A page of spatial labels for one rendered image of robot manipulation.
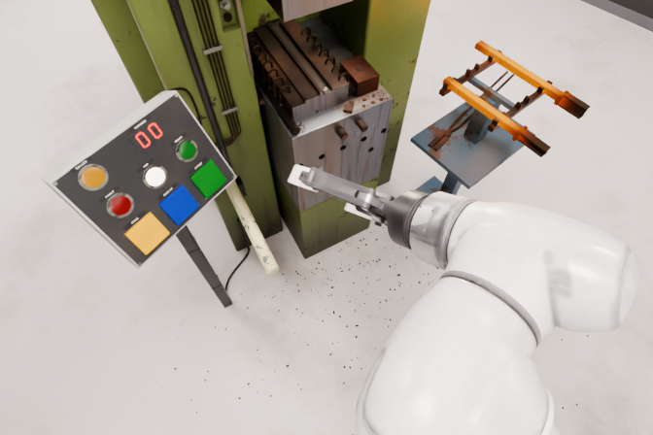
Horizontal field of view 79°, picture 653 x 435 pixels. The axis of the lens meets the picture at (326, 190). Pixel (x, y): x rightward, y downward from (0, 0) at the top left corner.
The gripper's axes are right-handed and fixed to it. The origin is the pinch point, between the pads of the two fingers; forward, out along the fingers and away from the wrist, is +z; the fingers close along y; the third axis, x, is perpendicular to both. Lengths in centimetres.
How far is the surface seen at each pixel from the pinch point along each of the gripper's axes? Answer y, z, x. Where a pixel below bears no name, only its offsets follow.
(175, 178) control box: 4.1, 48.8, 9.6
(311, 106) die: -28, 55, -27
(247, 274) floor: -75, 114, 44
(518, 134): -70, 9, -43
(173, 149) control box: 7.4, 49.2, 3.3
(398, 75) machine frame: -65, 62, -60
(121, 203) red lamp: 13, 47, 19
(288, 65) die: -22, 67, -38
